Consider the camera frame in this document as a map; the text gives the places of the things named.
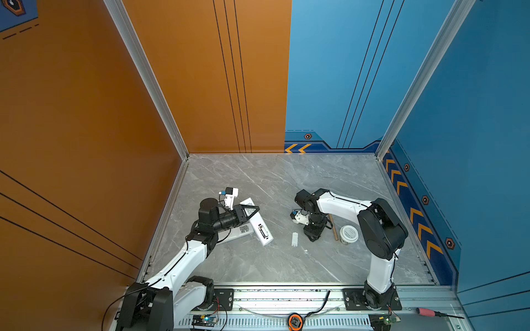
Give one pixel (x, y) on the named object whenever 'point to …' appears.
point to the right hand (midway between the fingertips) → (313, 233)
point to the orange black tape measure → (295, 322)
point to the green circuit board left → (204, 321)
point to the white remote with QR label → (237, 232)
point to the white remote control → (258, 223)
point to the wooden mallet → (333, 227)
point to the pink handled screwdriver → (433, 313)
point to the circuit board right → (382, 322)
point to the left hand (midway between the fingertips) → (259, 209)
